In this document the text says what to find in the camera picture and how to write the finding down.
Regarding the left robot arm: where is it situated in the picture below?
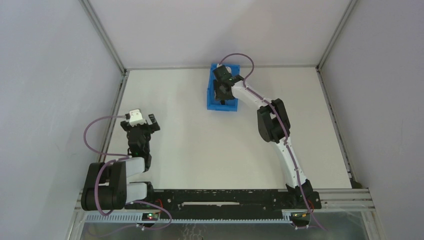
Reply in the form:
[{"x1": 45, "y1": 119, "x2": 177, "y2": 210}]
[{"x1": 81, "y1": 110, "x2": 161, "y2": 216}]

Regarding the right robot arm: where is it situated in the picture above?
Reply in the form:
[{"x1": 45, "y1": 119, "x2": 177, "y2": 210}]
[{"x1": 212, "y1": 64, "x2": 314, "y2": 202}]

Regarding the blue plastic bin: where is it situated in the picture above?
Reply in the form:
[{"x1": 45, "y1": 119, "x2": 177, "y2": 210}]
[{"x1": 206, "y1": 63, "x2": 238, "y2": 112}]

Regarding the small electronics board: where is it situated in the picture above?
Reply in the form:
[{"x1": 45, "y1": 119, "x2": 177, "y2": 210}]
[{"x1": 141, "y1": 212, "x2": 160, "y2": 221}]

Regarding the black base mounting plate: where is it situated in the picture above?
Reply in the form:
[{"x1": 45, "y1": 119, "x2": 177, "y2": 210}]
[{"x1": 125, "y1": 189, "x2": 322, "y2": 217}]

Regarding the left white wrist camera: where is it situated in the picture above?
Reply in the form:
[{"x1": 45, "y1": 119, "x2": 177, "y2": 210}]
[{"x1": 125, "y1": 108, "x2": 147, "y2": 127}]

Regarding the grey slotted cable duct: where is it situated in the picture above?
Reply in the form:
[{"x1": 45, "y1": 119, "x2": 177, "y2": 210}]
[{"x1": 85, "y1": 211, "x2": 293, "y2": 224}]

